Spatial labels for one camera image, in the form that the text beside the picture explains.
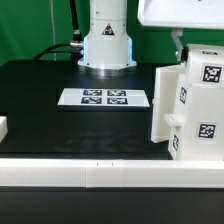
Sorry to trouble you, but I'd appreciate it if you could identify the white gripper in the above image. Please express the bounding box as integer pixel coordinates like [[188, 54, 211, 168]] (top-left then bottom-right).
[[138, 0, 224, 62]]

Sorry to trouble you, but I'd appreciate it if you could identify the white fence rail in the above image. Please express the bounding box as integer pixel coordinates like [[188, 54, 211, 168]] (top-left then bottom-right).
[[0, 158, 224, 188], [0, 116, 8, 143]]

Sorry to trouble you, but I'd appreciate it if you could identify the white marker base plate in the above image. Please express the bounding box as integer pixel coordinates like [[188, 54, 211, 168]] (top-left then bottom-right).
[[58, 88, 150, 108]]

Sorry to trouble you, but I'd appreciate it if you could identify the white left fence rail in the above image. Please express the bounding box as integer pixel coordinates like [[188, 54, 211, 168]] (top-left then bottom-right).
[[0, 116, 8, 143]]

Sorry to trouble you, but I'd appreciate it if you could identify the thin white hanging cable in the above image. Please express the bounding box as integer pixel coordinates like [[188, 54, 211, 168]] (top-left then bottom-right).
[[49, 0, 56, 61]]

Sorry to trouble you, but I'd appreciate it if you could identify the white cabinet body box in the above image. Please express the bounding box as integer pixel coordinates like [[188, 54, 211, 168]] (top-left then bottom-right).
[[164, 74, 224, 161]]

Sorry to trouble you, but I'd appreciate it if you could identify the white cabinet top block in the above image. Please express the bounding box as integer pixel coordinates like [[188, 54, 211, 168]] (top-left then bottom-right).
[[186, 44, 224, 87]]

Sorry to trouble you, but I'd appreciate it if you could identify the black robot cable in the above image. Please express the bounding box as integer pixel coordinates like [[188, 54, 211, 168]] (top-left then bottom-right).
[[32, 0, 85, 62]]

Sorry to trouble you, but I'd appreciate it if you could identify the white cabinet door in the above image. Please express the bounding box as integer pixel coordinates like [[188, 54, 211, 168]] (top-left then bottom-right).
[[151, 64, 185, 143]]

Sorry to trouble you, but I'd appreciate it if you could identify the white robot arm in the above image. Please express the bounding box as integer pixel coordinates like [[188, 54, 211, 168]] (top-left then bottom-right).
[[78, 0, 224, 75]]

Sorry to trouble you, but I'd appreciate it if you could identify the white front fence rail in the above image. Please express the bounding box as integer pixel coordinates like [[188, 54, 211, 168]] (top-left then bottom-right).
[[0, 158, 224, 188]]

